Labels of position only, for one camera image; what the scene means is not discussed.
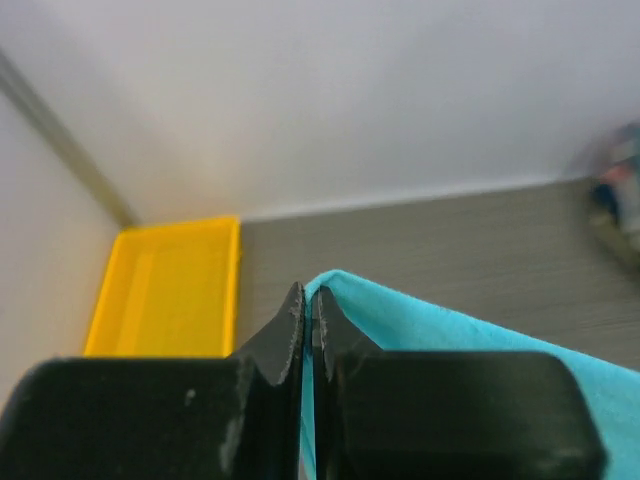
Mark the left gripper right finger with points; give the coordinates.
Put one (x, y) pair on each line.
(382, 414)

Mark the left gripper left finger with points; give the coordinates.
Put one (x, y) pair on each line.
(164, 418)

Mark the turquoise t shirt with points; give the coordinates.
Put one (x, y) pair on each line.
(397, 321)

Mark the yellow plastic tray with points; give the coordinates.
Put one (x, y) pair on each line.
(169, 291)

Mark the navy folded shirt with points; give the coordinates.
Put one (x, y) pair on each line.
(603, 195)

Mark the grey-blue folded shirt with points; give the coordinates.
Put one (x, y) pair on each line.
(627, 150)

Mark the red folded shirt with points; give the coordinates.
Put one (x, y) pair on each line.
(616, 173)

